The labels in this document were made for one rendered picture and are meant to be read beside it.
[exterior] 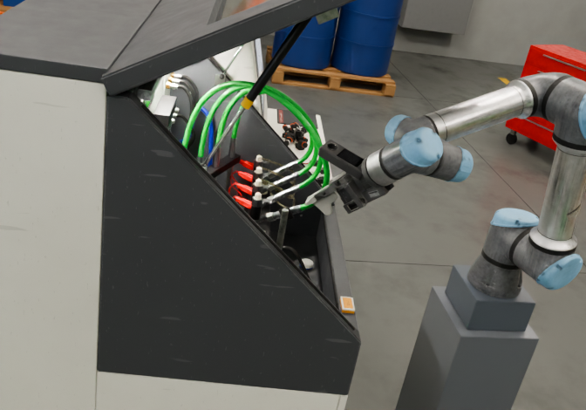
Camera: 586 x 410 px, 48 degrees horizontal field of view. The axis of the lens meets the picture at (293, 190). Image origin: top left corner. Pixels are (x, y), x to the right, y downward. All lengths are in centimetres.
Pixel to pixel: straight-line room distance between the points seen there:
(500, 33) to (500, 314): 727
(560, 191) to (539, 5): 754
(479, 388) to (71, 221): 126
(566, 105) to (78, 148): 105
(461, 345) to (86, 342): 100
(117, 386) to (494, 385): 107
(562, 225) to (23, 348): 129
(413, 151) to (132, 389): 84
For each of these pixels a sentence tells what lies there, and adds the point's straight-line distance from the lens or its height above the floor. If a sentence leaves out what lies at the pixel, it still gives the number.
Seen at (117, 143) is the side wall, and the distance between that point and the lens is 131.
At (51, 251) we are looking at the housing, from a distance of 145.
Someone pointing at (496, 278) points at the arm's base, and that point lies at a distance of 193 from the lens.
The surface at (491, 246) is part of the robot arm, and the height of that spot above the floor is 103.
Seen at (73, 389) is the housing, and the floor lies 73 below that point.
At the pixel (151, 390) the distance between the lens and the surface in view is 163.
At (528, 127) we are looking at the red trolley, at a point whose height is 22.
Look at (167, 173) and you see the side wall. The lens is 131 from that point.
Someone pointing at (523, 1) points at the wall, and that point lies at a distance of 907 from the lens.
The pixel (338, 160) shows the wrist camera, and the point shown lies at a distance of 143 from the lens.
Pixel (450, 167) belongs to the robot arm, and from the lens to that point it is 139.
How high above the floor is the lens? 188
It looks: 26 degrees down
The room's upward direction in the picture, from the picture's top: 10 degrees clockwise
